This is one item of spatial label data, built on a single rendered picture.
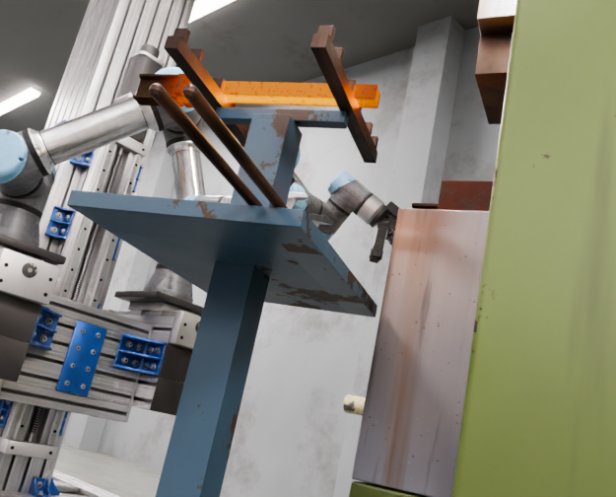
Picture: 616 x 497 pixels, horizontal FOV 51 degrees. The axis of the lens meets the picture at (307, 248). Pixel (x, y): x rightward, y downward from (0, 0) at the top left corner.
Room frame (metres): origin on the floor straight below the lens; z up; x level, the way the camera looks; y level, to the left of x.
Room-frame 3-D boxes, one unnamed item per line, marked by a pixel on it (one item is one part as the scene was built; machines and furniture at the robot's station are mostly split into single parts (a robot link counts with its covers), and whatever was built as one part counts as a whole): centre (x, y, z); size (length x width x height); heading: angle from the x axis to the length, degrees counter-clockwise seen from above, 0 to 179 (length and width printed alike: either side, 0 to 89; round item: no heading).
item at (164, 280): (1.92, 0.38, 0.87); 0.15 x 0.15 x 0.10
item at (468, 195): (1.03, -0.27, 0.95); 0.12 x 0.09 x 0.07; 63
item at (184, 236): (0.88, 0.08, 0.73); 0.40 x 0.30 x 0.02; 159
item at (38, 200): (1.57, 0.73, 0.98); 0.13 x 0.12 x 0.14; 3
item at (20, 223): (1.58, 0.73, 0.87); 0.15 x 0.15 x 0.10
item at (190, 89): (0.73, 0.03, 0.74); 0.60 x 0.04 x 0.01; 161
